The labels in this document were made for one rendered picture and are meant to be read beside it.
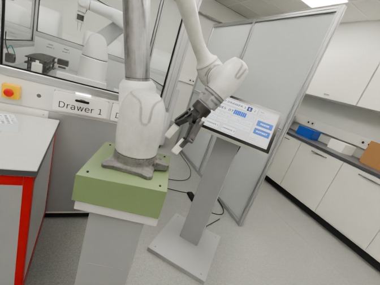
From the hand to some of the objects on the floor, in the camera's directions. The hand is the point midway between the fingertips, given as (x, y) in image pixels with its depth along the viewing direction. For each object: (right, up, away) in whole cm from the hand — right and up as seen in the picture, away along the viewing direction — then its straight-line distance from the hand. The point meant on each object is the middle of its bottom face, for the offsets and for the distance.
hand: (171, 142), depth 86 cm
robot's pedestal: (-41, -86, +20) cm, 98 cm away
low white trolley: (-109, -63, +21) cm, 127 cm away
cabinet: (-98, -38, +108) cm, 151 cm away
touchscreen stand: (+5, -82, +82) cm, 116 cm away
